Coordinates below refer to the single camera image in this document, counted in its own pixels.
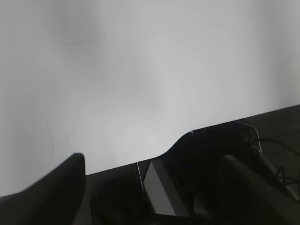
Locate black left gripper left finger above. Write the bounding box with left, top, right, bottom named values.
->
left=0, top=153, right=86, bottom=225

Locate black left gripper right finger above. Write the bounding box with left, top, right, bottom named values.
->
left=217, top=156, right=300, bottom=225

